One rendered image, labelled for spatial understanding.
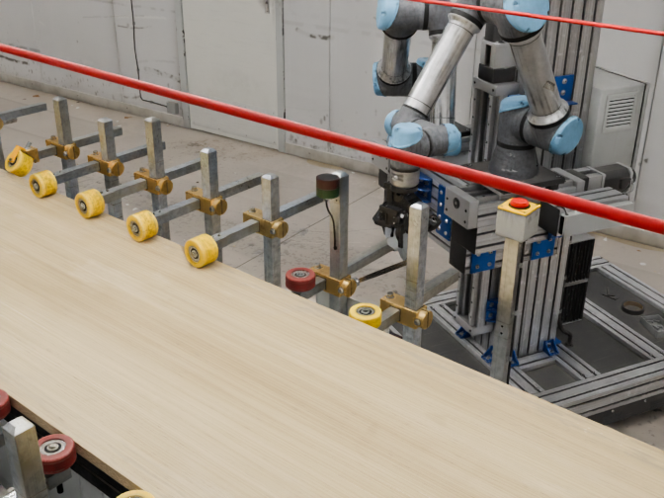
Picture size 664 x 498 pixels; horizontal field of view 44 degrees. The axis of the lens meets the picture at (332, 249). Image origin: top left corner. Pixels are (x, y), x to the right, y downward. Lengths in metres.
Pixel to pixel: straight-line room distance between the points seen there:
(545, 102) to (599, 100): 0.53
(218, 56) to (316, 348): 4.29
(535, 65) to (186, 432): 1.29
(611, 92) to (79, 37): 5.01
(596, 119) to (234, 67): 3.52
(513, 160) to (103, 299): 1.24
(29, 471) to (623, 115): 2.20
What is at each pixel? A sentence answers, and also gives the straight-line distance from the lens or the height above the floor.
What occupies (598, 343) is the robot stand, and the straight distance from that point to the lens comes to 3.38.
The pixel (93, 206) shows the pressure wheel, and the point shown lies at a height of 0.95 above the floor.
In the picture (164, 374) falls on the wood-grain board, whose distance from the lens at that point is 1.85.
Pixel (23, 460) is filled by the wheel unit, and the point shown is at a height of 1.10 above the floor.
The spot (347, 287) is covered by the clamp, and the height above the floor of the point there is 0.86.
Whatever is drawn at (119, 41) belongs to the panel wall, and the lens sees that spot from 6.74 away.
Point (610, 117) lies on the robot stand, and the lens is 2.90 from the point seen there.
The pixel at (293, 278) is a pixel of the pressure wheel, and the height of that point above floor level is 0.91.
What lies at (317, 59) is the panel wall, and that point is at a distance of 5.45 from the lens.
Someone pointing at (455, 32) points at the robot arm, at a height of 1.49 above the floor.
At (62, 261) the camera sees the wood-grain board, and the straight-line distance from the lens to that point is 2.39.
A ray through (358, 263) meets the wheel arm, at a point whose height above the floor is 0.85.
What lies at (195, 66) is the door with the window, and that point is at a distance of 6.20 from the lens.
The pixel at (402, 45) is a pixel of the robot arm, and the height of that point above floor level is 1.37.
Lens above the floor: 1.94
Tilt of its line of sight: 26 degrees down
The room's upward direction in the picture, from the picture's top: straight up
